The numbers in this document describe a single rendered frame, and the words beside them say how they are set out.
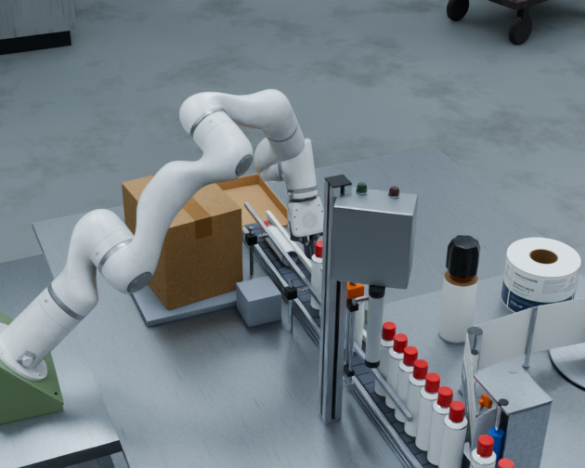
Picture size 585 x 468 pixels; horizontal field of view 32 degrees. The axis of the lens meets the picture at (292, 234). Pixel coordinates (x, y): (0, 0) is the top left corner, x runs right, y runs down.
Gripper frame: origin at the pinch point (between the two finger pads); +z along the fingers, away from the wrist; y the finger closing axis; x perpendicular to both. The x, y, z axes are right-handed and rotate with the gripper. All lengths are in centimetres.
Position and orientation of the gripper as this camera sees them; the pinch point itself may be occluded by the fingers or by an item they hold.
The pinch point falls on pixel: (310, 251)
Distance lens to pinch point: 288.4
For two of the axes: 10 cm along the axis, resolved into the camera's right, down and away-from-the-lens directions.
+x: -3.7, -1.6, 9.2
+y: 9.2, -2.0, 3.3
